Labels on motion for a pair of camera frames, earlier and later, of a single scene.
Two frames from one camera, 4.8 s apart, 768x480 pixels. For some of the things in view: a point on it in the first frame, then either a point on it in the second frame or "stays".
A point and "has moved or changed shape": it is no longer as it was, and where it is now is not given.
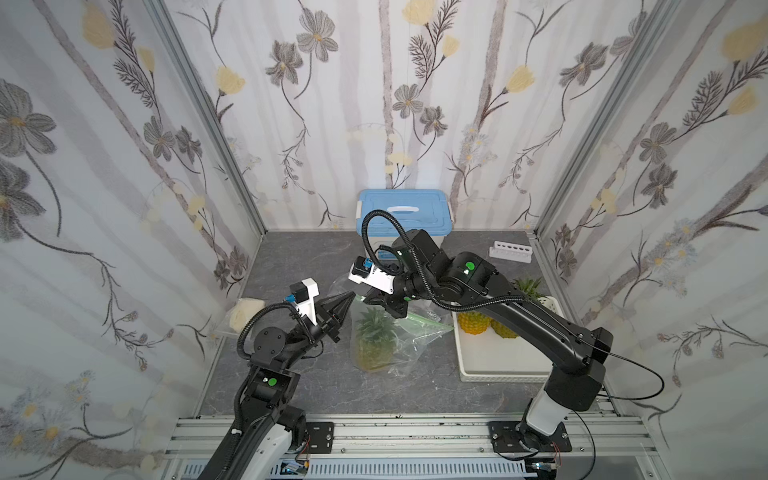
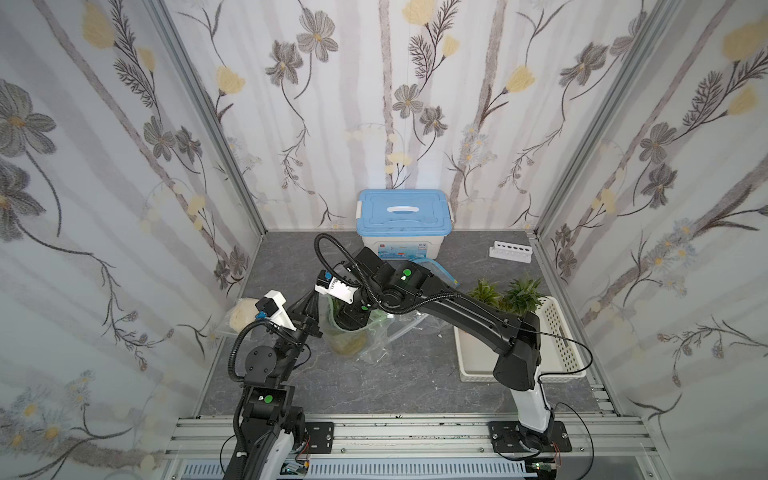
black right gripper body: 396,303 to 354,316
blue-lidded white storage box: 418,209 stays
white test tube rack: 511,251 stays
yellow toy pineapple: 530,290 stays
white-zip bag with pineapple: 344,284 has moved or changed shape
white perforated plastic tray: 489,357 stays
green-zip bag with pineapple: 384,343 has moved or changed shape
